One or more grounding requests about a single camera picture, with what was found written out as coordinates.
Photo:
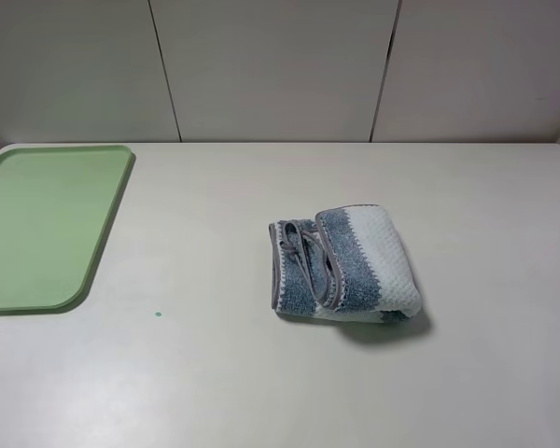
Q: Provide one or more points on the blue white striped towel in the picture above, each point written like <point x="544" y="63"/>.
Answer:
<point x="346" y="264"/>

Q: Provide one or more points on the green plastic tray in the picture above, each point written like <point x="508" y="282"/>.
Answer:
<point x="57" y="205"/>

